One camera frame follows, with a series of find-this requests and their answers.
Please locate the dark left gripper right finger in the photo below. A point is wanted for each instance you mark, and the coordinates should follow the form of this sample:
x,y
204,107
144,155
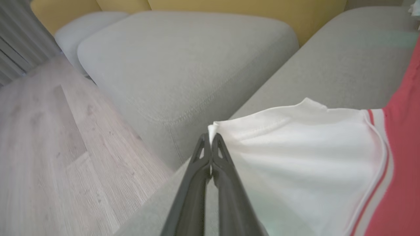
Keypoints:
x,y
233,203

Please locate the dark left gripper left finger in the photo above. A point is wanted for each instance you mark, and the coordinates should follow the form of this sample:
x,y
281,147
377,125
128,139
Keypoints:
x,y
190,203

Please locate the red and white sports jersey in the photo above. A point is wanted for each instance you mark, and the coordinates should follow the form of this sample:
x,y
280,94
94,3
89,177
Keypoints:
x,y
295,157

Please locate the grey fabric ottoman cushion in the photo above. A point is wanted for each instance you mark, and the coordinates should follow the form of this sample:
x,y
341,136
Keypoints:
x,y
183,65

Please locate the small pale grey sofa cushion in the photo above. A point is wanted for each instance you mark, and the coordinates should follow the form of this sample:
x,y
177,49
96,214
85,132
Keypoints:
x,y
82,29

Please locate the grey curtain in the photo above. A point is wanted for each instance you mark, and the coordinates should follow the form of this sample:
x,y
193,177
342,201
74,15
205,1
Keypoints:
x,y
19,32

